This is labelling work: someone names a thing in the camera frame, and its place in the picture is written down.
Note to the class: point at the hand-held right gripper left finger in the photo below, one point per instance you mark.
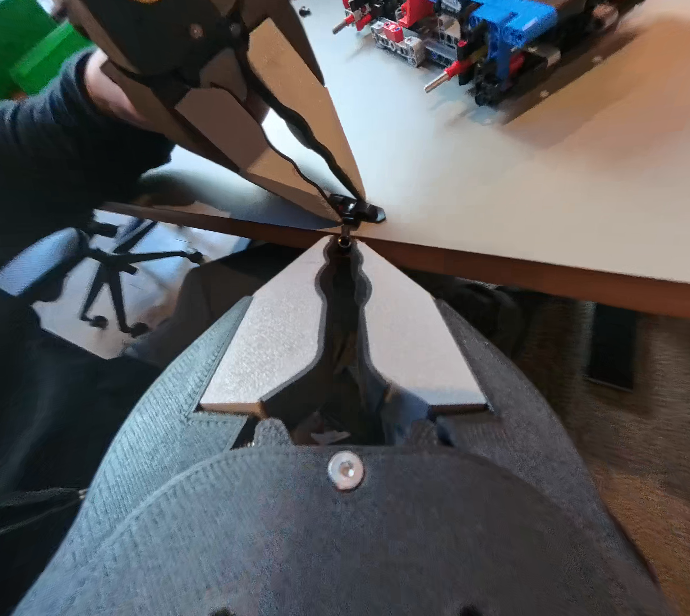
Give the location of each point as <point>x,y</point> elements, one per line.
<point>269,346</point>

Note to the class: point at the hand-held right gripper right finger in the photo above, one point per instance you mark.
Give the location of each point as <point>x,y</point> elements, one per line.
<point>415,346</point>

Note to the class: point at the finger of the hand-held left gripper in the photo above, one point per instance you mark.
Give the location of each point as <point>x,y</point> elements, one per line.
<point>232,136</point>
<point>307,103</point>

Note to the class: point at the small black Lego piece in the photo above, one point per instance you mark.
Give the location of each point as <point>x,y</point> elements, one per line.
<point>366,211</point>

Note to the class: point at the small black connector pin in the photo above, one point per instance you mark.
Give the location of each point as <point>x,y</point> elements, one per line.
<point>345,241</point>

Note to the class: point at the person's left forearm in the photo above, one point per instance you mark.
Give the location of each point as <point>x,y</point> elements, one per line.
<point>54,152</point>

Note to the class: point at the person's left hand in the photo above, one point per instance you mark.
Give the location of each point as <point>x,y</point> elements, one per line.
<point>118,98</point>

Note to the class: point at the green plastic bin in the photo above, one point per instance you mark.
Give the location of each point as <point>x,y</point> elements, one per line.
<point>16,17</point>
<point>48,60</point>

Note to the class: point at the black office chair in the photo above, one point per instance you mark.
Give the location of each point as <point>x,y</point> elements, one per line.
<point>108,260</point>

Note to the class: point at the black rectangular object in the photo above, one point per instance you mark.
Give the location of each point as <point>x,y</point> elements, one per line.
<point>612,351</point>

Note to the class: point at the brick toy car model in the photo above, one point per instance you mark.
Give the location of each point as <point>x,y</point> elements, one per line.
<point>506,17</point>

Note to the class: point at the person's dark clothing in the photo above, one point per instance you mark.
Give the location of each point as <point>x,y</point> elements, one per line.
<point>43,411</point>

